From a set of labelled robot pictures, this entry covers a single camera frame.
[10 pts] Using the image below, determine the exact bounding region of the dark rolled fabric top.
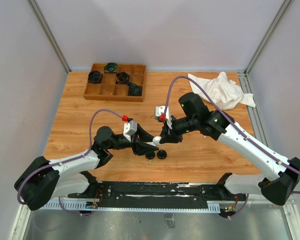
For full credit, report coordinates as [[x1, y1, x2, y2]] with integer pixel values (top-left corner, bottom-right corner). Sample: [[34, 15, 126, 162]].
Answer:
[[103, 62, 119, 74]]

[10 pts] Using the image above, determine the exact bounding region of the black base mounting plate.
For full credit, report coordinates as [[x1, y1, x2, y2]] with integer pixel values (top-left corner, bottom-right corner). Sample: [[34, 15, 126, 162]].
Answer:
[[67, 181, 246, 205]]

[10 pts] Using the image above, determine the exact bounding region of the wooden compartment tray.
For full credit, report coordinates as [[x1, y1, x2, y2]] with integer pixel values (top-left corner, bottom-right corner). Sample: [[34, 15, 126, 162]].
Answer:
[[83, 62, 147, 102]]

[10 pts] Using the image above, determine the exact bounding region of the dark rolled fabric far left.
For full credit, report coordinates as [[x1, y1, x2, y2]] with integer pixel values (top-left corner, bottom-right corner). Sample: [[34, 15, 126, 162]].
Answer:
[[87, 70, 103, 84]]

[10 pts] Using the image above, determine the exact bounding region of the dark rolled fabric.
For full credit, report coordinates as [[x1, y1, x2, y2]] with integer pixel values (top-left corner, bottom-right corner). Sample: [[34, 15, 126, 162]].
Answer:
[[103, 62, 119, 74], [87, 70, 103, 84], [116, 71, 130, 85], [127, 82, 143, 97]]

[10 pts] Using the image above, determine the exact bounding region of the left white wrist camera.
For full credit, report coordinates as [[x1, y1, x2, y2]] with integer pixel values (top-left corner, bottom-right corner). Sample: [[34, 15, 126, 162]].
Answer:
[[122, 115, 138, 142]]

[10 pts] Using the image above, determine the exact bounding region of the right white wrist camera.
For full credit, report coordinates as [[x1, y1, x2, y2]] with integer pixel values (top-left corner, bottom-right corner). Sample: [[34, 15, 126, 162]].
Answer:
[[154, 105, 172, 129]]

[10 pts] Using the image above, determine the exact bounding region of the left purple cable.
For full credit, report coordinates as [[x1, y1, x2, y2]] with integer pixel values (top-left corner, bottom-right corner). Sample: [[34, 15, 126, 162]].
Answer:
[[16, 108, 126, 217]]

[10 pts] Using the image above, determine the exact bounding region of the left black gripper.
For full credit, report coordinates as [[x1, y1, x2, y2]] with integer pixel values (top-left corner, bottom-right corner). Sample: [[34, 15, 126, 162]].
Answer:
[[106, 124, 160, 156]]

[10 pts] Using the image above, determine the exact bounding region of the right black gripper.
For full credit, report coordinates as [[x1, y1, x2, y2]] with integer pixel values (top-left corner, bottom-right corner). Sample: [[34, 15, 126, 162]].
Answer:
[[159, 114, 198, 144]]

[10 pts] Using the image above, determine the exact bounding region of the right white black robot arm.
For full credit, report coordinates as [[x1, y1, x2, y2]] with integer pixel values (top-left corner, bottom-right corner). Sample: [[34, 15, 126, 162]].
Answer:
[[157, 92, 300, 206]]

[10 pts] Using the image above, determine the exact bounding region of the black earbud charging case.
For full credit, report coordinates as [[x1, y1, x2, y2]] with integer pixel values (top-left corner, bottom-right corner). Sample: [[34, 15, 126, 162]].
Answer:
[[156, 149, 168, 160]]

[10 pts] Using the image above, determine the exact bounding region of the dark rolled fabric middle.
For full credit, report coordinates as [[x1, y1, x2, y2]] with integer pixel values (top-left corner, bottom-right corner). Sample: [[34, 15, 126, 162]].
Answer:
[[116, 71, 130, 85]]

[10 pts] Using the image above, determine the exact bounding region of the white slotted cable duct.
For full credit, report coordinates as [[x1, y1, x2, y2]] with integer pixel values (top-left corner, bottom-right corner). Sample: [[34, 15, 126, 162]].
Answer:
[[42, 197, 221, 214]]

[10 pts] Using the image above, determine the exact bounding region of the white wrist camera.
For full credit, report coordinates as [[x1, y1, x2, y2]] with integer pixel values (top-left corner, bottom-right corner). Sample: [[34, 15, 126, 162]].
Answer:
[[122, 115, 138, 142], [154, 105, 172, 129]]

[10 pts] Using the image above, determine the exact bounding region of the white round case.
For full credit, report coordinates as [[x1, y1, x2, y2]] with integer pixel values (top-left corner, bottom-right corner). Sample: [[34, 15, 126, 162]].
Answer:
[[152, 136, 162, 146]]

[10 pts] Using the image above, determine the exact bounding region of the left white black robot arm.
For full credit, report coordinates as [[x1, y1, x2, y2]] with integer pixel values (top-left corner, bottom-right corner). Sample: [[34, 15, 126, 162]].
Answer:
[[14, 121, 161, 211]]

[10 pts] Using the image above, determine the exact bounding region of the dark rolled fabric bottom right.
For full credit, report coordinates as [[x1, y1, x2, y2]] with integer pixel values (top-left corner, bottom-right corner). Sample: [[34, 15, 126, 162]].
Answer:
[[127, 82, 143, 97]]

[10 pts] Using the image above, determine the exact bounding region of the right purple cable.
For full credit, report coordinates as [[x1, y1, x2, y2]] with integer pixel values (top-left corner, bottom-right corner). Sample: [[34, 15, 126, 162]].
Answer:
[[163, 75, 300, 195]]

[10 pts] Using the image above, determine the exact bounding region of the white crumpled cloth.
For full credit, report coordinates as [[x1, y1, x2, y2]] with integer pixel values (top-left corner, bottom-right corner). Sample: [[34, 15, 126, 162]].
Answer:
[[188, 72, 256, 111]]

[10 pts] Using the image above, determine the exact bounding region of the purple cable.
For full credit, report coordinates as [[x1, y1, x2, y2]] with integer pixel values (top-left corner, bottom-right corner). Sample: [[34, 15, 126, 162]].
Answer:
[[163, 75, 300, 195], [16, 108, 126, 217]]

